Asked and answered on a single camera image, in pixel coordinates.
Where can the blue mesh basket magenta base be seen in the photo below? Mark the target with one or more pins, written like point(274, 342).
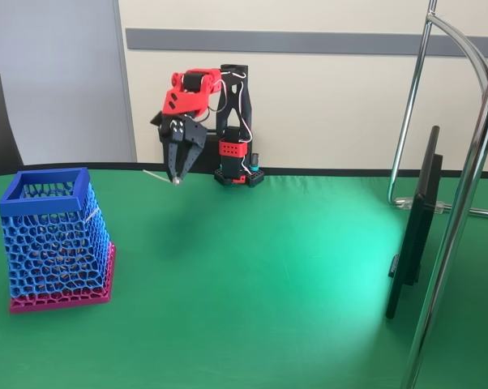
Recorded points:
point(41, 206)

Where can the thin beige stick with nut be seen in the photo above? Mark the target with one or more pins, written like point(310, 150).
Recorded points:
point(177, 182)

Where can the clear plastic clip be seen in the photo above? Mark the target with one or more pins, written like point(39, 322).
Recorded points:
point(406, 204)

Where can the green cloth with black edge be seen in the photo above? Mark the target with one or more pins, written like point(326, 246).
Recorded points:
point(228, 304)

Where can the grey wall rail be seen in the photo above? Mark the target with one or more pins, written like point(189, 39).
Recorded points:
point(309, 40)

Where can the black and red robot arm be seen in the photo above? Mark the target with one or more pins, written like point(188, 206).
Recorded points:
point(187, 99)

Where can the chrome tube stand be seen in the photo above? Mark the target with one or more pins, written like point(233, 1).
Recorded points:
point(446, 251)

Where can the black perforated arm base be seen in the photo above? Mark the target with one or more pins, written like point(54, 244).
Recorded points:
point(236, 180)

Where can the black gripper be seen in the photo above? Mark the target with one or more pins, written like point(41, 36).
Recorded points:
point(188, 143)

